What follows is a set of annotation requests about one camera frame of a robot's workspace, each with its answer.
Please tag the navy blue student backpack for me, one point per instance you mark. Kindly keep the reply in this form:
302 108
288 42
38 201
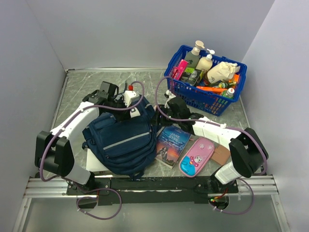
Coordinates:
124 147

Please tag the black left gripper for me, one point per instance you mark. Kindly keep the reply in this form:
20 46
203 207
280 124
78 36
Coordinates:
121 99

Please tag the cream pump bottle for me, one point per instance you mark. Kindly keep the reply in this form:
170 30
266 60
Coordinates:
205 63

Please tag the aluminium frame rail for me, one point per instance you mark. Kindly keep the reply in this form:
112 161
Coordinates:
59 188

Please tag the black green box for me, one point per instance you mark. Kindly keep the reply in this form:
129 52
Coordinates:
192 76

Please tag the pink cartoon pencil case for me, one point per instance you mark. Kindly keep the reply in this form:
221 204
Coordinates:
196 157

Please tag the pink box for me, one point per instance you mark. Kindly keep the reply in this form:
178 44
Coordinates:
178 70

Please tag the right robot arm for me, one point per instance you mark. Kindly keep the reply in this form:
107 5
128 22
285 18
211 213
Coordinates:
246 150

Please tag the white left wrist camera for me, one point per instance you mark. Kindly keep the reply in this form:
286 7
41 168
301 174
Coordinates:
130 96

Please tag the green drink bottle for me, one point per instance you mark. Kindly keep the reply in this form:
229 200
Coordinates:
229 93

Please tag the blue plastic basket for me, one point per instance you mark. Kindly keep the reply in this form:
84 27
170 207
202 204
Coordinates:
207 101

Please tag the Jane Eyre blue book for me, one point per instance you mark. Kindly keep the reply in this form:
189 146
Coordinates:
170 144

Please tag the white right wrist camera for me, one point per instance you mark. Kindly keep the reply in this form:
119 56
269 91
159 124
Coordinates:
169 94

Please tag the beige cloth bag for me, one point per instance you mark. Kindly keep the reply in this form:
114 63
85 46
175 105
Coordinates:
224 71

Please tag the dark glass bottle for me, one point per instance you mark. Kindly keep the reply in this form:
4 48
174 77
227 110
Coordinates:
230 84

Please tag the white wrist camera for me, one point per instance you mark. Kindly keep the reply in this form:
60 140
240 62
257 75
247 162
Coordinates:
130 96
169 94

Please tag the grey-green pump bottle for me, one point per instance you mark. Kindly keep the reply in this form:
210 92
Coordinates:
192 57

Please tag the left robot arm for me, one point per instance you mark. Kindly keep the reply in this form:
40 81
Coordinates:
54 149

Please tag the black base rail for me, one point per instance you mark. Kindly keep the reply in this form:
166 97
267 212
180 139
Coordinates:
175 189

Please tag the white notebook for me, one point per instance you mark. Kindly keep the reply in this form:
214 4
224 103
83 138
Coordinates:
93 164

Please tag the brown leather notebook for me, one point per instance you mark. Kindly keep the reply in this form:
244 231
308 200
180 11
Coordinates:
221 155

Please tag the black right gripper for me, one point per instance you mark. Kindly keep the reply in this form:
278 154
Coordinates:
160 121

